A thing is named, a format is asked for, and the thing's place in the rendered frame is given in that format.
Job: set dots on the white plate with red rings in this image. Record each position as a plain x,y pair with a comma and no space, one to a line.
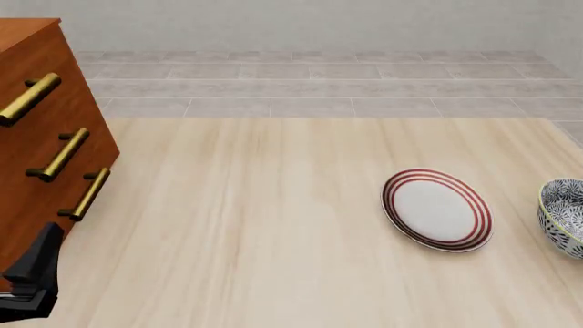
432,210

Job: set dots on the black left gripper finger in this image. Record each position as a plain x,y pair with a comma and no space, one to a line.
38,253

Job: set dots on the wooden cabinet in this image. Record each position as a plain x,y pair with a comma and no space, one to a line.
27,51

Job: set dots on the black white patterned bowl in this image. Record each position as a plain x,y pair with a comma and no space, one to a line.
562,212

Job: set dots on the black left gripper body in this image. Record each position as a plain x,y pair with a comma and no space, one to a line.
34,302

